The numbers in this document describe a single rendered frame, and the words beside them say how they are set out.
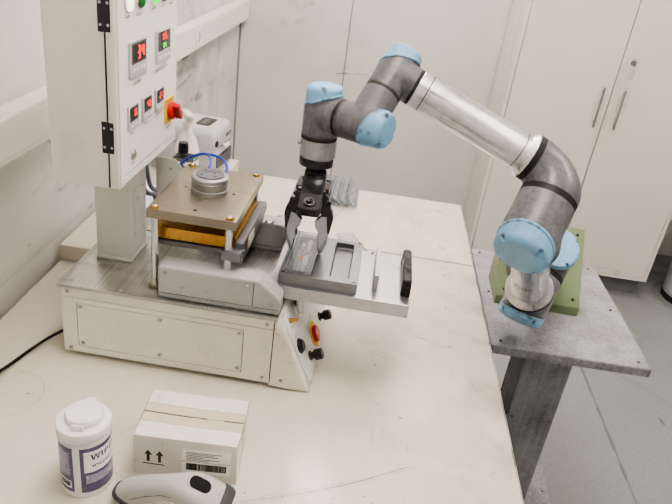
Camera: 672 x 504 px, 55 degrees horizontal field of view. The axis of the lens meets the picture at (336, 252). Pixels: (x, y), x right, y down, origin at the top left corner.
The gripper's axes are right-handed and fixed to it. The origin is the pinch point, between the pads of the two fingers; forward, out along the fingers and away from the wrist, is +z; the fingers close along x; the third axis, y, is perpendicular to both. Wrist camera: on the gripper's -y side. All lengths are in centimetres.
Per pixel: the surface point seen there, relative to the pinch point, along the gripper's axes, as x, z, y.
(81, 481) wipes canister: 27, 23, -53
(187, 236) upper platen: 23.2, -3.5, -10.5
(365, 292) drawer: -14.5, 4.1, -8.2
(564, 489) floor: -95, 101, 47
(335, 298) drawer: -8.6, 5.1, -11.0
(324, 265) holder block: -5.0, 1.5, -4.0
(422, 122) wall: -35, 30, 242
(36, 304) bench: 62, 26, -1
